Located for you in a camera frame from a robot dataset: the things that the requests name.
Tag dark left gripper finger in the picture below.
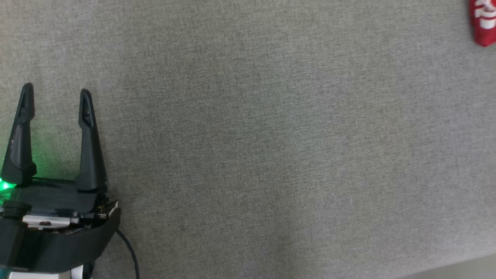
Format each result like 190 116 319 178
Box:
75 89 108 193
1 83 38 186

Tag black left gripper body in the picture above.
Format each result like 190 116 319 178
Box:
0 178 121 272

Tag red basketball jersey white sleeves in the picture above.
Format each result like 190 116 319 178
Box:
469 0 496 48

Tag thin black cable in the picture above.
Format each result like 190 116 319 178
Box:
115 229 140 279

